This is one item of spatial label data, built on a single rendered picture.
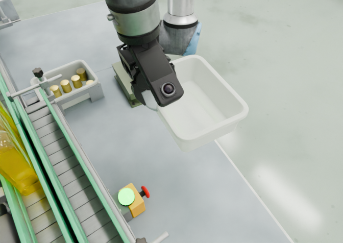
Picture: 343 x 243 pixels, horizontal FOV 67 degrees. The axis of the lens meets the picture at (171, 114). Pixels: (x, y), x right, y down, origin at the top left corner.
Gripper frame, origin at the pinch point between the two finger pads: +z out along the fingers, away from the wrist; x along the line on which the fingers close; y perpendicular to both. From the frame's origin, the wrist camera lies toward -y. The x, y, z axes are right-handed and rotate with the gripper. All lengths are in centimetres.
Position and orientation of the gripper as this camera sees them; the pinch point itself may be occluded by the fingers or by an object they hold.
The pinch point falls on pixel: (160, 108)
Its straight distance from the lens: 56.8
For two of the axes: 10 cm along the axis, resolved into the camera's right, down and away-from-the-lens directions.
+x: -8.6, 4.5, -2.2
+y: -4.9, -6.8, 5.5
